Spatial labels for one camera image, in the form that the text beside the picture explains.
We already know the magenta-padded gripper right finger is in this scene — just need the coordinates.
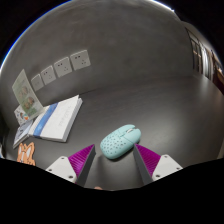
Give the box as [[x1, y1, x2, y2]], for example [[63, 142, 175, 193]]
[[133, 143, 184, 186]]

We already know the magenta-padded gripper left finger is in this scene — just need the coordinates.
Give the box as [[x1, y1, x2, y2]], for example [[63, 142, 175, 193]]
[[45, 143, 97, 188]]

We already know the light teal computer mouse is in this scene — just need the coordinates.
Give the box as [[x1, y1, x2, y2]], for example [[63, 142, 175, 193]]
[[99, 124, 142, 160]]

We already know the orange corgi-shaped mouse pad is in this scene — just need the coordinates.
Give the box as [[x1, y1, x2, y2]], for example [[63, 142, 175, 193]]
[[16, 142, 37, 167]]

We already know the white book with blue band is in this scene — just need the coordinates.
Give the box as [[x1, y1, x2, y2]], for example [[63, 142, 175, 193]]
[[28, 94, 84, 144]]

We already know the grey striped book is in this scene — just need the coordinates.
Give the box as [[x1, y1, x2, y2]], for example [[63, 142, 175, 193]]
[[12, 119, 34, 150]]

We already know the dark framed glass door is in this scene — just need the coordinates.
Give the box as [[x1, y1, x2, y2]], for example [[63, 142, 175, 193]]
[[184, 28, 224, 88]]

